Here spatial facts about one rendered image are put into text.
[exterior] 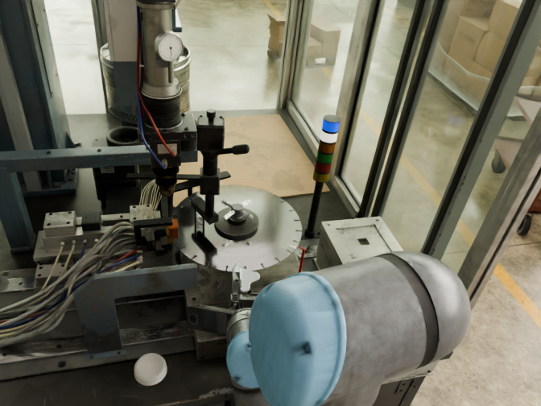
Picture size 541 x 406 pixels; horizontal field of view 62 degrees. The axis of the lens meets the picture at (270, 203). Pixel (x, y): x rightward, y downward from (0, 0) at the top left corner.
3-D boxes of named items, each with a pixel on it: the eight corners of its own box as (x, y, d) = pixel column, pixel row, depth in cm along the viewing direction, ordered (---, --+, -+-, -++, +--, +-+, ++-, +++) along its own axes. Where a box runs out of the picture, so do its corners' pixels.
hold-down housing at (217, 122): (222, 186, 104) (225, 105, 92) (222, 198, 101) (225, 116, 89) (197, 185, 104) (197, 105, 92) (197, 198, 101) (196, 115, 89)
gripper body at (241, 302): (266, 325, 97) (273, 349, 85) (225, 324, 96) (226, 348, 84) (268, 290, 96) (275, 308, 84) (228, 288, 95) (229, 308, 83)
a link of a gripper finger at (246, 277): (258, 264, 103) (259, 298, 96) (232, 263, 102) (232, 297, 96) (259, 255, 101) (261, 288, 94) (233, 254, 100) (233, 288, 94)
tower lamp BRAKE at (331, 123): (335, 124, 122) (336, 113, 121) (340, 132, 119) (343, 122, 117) (319, 125, 121) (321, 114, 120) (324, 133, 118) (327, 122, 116)
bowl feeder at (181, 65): (187, 121, 195) (186, 36, 173) (196, 159, 172) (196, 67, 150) (112, 123, 187) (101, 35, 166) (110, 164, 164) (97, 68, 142)
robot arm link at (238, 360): (231, 399, 69) (222, 346, 68) (229, 366, 80) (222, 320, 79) (282, 390, 69) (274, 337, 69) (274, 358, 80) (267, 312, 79)
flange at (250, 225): (262, 237, 111) (262, 229, 109) (216, 239, 108) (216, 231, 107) (254, 209, 119) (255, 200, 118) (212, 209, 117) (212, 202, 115)
